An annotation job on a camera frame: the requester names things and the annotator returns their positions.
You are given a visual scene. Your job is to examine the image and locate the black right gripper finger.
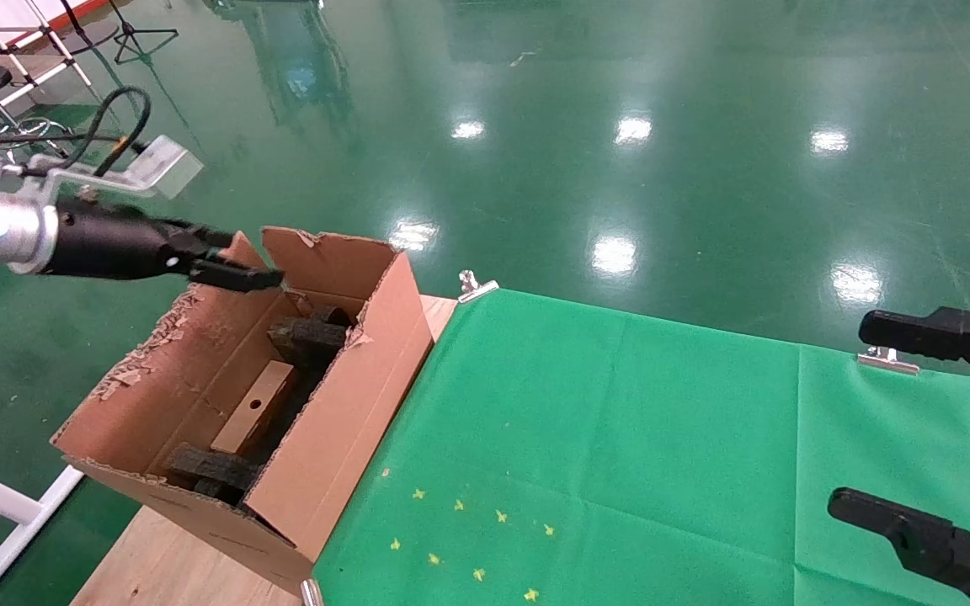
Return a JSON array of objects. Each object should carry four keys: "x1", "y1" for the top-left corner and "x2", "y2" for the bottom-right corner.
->
[
  {"x1": 826, "y1": 488, "x2": 970, "y2": 606},
  {"x1": 857, "y1": 307, "x2": 970, "y2": 409}
]

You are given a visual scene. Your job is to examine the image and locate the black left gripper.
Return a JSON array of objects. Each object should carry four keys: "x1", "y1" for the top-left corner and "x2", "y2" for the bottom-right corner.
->
[{"x1": 45, "y1": 198, "x2": 285, "y2": 294}]

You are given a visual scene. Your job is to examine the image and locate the brown cardboard piece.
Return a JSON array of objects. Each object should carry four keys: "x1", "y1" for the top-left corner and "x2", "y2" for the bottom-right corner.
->
[{"x1": 211, "y1": 360, "x2": 299, "y2": 456}]

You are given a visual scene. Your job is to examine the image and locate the large open cardboard carton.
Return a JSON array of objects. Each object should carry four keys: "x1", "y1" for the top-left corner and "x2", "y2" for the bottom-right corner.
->
[{"x1": 49, "y1": 226, "x2": 437, "y2": 594}]

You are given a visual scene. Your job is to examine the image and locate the black tripod stand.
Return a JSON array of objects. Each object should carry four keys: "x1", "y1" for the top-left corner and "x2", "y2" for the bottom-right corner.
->
[{"x1": 109, "y1": 0, "x2": 179, "y2": 66}]

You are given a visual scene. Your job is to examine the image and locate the green cloth mat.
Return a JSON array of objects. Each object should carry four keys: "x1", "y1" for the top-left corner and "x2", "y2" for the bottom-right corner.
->
[{"x1": 310, "y1": 289, "x2": 970, "y2": 606}]

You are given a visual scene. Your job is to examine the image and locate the black round base stand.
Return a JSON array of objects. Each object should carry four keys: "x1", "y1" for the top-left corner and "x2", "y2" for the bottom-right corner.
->
[{"x1": 58, "y1": 0, "x2": 120, "y2": 54}]

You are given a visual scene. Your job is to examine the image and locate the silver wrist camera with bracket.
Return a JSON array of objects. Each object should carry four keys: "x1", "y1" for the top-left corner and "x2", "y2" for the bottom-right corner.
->
[{"x1": 0, "y1": 135, "x2": 205, "y2": 202}]

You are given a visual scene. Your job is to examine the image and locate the black cable with yellow tag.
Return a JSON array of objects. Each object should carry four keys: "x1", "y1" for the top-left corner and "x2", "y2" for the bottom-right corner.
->
[{"x1": 0, "y1": 85, "x2": 152, "y2": 178}]

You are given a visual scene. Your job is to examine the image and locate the white tube rack frame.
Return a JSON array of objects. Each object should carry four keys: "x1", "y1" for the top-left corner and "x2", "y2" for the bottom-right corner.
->
[{"x1": 0, "y1": 0, "x2": 92, "y2": 173}]

